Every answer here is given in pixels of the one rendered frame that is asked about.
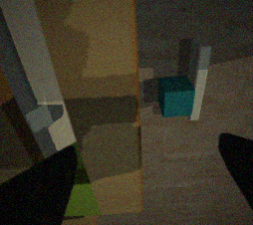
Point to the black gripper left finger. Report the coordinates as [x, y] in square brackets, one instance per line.
[40, 195]

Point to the teal block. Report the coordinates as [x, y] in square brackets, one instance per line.
[175, 96]

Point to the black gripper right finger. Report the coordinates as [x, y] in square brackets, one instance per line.
[237, 153]

